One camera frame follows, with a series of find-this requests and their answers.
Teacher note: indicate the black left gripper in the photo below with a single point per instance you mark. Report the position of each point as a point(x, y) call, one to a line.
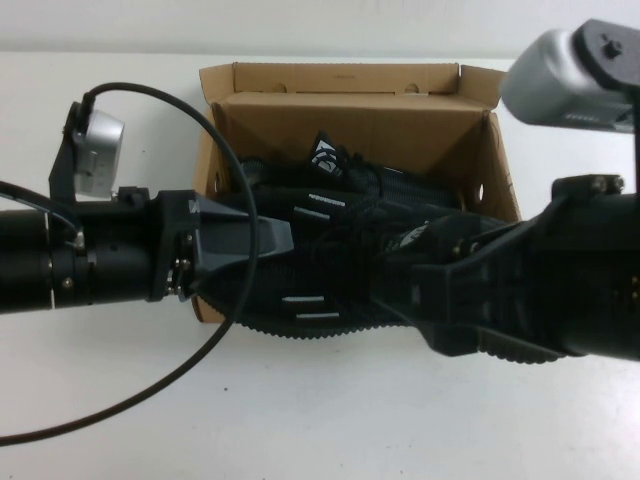
point(125, 270)

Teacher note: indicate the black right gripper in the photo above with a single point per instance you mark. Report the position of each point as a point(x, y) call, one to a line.
point(605, 280)

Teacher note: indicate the black knit sneaker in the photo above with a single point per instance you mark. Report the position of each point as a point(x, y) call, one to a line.
point(320, 280)
point(365, 175)

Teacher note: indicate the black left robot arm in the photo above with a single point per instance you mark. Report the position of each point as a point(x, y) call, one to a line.
point(25, 270)

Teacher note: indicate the brown cardboard shoe box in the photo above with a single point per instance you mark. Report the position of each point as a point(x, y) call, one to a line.
point(350, 115)

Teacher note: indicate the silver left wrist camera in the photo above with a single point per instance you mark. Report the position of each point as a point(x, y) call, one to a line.
point(100, 155)

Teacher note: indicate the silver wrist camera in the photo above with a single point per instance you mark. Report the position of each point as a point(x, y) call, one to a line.
point(545, 75)
point(100, 155)

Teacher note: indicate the black left camera mount bracket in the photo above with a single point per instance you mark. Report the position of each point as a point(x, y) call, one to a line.
point(62, 160)

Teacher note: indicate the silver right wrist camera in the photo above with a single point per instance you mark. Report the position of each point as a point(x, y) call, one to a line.
point(545, 75)

